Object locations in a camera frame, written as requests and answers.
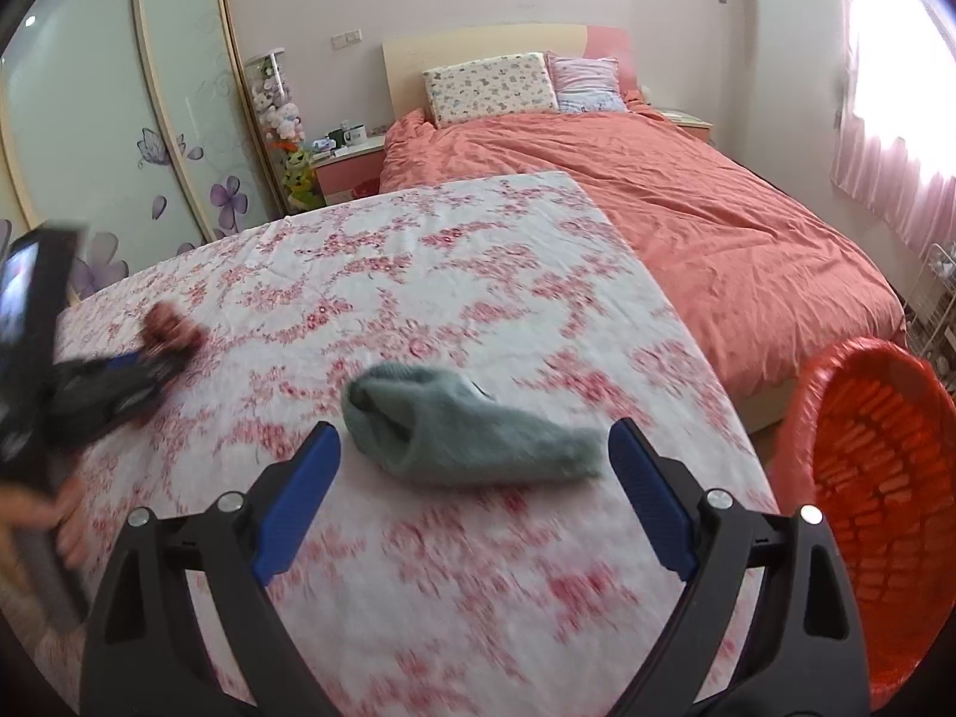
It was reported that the flower print sliding wardrobe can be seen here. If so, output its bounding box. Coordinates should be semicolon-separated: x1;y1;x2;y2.
0;0;292;307

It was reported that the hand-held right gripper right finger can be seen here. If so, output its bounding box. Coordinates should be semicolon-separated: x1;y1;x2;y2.
607;418;874;717

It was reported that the grey green sock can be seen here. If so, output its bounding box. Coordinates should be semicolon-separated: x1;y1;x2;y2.
341;362;606;485

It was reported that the floral pillow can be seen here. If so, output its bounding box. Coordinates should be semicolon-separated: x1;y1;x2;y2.
422;52;560;128

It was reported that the red basket with plastic liner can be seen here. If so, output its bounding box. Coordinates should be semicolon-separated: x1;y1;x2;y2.
769;338;956;717

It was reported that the bed with salmon duvet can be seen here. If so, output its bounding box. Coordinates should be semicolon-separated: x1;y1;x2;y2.
379;93;908;434

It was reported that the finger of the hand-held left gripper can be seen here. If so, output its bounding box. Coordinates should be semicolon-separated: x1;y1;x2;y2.
54;347;188;406
54;377;169;449

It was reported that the red plaid scrunchie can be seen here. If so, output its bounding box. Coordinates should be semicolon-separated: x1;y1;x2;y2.
142;301;203;352

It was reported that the pink curtain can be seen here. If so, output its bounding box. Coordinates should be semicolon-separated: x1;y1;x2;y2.
829;0;956;240

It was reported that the pink striped pillow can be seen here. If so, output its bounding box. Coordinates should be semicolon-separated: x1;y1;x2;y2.
545;51;627;115

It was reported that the pink white nightstand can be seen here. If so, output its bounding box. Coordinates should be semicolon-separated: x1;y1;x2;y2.
310;136;390;206

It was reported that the cream nightstand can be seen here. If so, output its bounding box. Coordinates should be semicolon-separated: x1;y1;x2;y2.
661;106;714;143

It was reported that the plush toy display tube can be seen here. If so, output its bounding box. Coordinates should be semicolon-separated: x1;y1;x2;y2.
243;48;326;214

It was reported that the floral tablecloth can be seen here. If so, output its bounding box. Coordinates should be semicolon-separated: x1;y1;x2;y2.
56;171;782;717

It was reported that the white wire rack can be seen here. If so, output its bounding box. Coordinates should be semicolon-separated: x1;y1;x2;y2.
903;239;956;390

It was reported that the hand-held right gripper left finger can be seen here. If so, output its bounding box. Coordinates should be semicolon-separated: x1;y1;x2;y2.
78;420;345;717

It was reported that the cream pink headboard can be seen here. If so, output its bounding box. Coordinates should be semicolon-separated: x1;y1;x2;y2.
382;22;644;124

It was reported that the person's left hand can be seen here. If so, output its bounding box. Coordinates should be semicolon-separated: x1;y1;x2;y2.
0;474;91;570

